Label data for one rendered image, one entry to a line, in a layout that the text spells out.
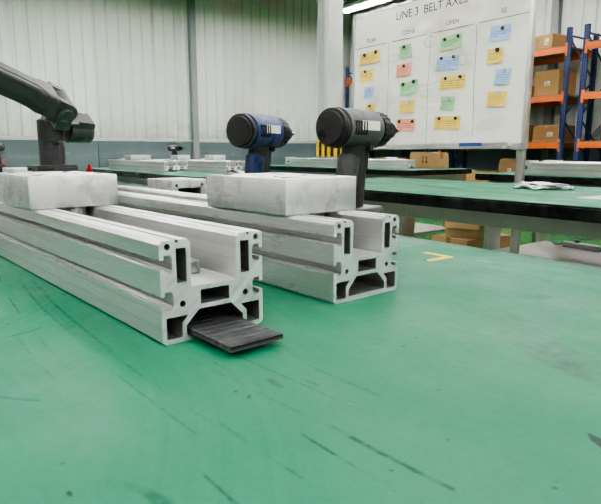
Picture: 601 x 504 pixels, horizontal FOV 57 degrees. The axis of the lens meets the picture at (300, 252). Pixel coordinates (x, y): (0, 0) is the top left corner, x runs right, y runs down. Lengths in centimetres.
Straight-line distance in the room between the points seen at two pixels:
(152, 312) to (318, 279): 19
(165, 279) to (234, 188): 25
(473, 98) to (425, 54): 51
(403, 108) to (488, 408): 381
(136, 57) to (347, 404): 1287
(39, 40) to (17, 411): 1234
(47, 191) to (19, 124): 1166
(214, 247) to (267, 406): 20
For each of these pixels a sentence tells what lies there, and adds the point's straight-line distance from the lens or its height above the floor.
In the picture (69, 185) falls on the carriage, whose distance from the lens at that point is 76.
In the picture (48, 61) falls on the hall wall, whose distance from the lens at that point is 1260.
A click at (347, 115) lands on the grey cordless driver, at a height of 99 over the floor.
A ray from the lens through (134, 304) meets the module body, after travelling 50.
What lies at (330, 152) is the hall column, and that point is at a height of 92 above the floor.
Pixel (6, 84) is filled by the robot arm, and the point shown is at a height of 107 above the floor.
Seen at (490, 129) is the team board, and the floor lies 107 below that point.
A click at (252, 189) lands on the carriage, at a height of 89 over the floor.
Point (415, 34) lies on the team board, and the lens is 413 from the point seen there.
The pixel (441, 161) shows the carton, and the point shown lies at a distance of 537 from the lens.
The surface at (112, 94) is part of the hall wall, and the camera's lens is 1286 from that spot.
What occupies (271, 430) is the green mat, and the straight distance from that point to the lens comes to 33.
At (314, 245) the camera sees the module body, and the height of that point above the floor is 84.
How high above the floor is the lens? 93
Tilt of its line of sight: 10 degrees down
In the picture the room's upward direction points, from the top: straight up
